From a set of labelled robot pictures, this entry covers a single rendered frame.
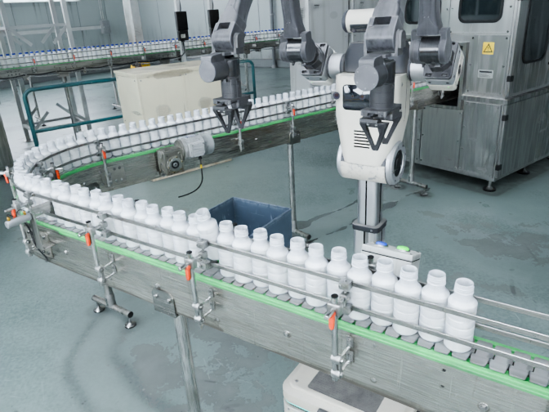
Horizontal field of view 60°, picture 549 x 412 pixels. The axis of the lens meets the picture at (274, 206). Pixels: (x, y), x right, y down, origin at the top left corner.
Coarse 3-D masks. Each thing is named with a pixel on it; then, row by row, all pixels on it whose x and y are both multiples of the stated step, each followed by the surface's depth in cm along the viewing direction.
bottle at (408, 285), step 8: (400, 272) 106; (408, 272) 104; (416, 272) 104; (400, 280) 106; (408, 280) 104; (416, 280) 105; (400, 288) 106; (408, 288) 105; (416, 288) 105; (408, 296) 105; (416, 296) 105; (400, 304) 107; (408, 304) 106; (416, 304) 106; (400, 312) 107; (408, 312) 107; (416, 312) 107; (408, 320) 107; (416, 320) 108; (400, 328) 109; (408, 328) 108
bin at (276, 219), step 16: (224, 208) 208; (240, 208) 212; (256, 208) 207; (272, 208) 201; (288, 208) 196; (240, 224) 215; (256, 224) 210; (272, 224) 186; (288, 224) 197; (288, 240) 199
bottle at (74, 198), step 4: (76, 184) 173; (72, 188) 170; (76, 188) 170; (72, 192) 171; (76, 192) 171; (72, 196) 171; (76, 196) 171; (72, 200) 171; (76, 200) 171; (72, 208) 173; (76, 208) 172; (76, 212) 172; (76, 216) 173; (76, 220) 174; (80, 220) 174; (76, 224) 175; (80, 228) 175
